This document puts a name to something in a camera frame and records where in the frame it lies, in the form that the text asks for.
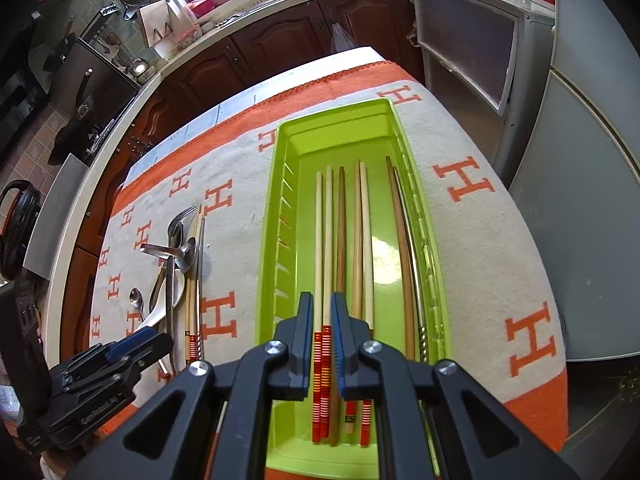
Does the red-striped bamboo chopstick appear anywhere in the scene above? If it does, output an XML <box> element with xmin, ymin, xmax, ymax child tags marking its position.
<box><xmin>359</xmin><ymin>161</ymin><xmax>375</xmax><ymax>447</ymax></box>
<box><xmin>313</xmin><ymin>171</ymin><xmax>324</xmax><ymax>444</ymax></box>
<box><xmin>213</xmin><ymin>400</ymin><xmax>229</xmax><ymax>462</ymax></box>
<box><xmin>322</xmin><ymin>164</ymin><xmax>334</xmax><ymax>434</ymax></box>

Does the steel splash guard panel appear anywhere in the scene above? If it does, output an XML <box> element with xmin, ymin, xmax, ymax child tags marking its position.
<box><xmin>22</xmin><ymin>153</ymin><xmax>90</xmax><ymax>282</ymax></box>

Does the green plastic tray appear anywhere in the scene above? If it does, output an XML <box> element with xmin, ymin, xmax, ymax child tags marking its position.
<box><xmin>253</xmin><ymin>98</ymin><xmax>454</xmax><ymax>480</ymax></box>

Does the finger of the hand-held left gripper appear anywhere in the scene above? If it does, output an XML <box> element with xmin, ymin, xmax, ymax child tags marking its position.
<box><xmin>104</xmin><ymin>326</ymin><xmax>157</xmax><ymax>362</ymax></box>
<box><xmin>112</xmin><ymin>332</ymin><xmax>175</xmax><ymax>377</ymax></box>

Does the large steel spoon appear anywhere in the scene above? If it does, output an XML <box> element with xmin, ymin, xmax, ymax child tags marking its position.
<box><xmin>139</xmin><ymin>237</ymin><xmax>198</xmax><ymax>274</ymax></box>

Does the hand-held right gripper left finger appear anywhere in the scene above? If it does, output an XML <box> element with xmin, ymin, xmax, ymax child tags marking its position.
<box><xmin>65</xmin><ymin>291</ymin><xmax>315</xmax><ymax>480</ymax></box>

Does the white plastic bag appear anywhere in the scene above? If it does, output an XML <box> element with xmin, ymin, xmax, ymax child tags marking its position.
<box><xmin>328</xmin><ymin>22</ymin><xmax>354</xmax><ymax>55</ymax></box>

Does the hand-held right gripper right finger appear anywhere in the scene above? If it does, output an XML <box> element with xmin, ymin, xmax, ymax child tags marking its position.
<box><xmin>331</xmin><ymin>292</ymin><xmax>581</xmax><ymax>480</ymax></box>

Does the white ceramic spoon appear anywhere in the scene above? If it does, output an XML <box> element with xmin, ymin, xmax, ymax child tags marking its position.
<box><xmin>130</xmin><ymin>264</ymin><xmax>187</xmax><ymax>334</ymax></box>

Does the small steel spoon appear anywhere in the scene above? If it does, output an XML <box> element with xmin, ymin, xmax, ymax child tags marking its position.
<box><xmin>128</xmin><ymin>287</ymin><xmax>171</xmax><ymax>377</ymax></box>

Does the dark splash panel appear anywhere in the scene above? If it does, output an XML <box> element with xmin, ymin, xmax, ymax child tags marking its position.
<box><xmin>50</xmin><ymin>39</ymin><xmax>142</xmax><ymax>127</ymax></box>

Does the orange printed blanket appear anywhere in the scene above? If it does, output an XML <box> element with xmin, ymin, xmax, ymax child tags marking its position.
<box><xmin>88</xmin><ymin>60</ymin><xmax>569</xmax><ymax>480</ymax></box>

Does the black frying pan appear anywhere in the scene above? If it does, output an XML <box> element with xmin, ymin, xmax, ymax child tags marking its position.
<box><xmin>42</xmin><ymin>32</ymin><xmax>79</xmax><ymax>74</ymax></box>

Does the pale cutting board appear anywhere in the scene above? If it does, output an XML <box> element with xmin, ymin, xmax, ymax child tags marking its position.
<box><xmin>138</xmin><ymin>0</ymin><xmax>177</xmax><ymax>49</ymax></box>

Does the black electric cooker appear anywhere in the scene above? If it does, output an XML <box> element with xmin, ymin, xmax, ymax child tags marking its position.
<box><xmin>0</xmin><ymin>179</ymin><xmax>44</xmax><ymax>282</ymax></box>

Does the brown wooden chopstick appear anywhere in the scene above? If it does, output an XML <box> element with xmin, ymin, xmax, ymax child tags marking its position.
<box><xmin>328</xmin><ymin>166</ymin><xmax>347</xmax><ymax>447</ymax></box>
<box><xmin>384</xmin><ymin>155</ymin><xmax>417</xmax><ymax>362</ymax></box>

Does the wooden-handled steel fork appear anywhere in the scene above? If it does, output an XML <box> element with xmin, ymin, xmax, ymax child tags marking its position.
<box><xmin>148</xmin><ymin>204</ymin><xmax>199</xmax><ymax>312</ymax></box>

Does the red basin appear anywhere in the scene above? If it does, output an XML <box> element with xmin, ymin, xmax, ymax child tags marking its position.
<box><xmin>192</xmin><ymin>0</ymin><xmax>237</xmax><ymax>17</ymax></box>

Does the silver refrigerator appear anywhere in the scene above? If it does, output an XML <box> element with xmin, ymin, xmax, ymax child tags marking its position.
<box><xmin>507</xmin><ymin>0</ymin><xmax>640</xmax><ymax>364</ymax></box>

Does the grey metal-frame cabinet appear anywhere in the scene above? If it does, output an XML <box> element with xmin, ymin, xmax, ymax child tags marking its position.
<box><xmin>402</xmin><ymin>0</ymin><xmax>556</xmax><ymax>172</ymax></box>

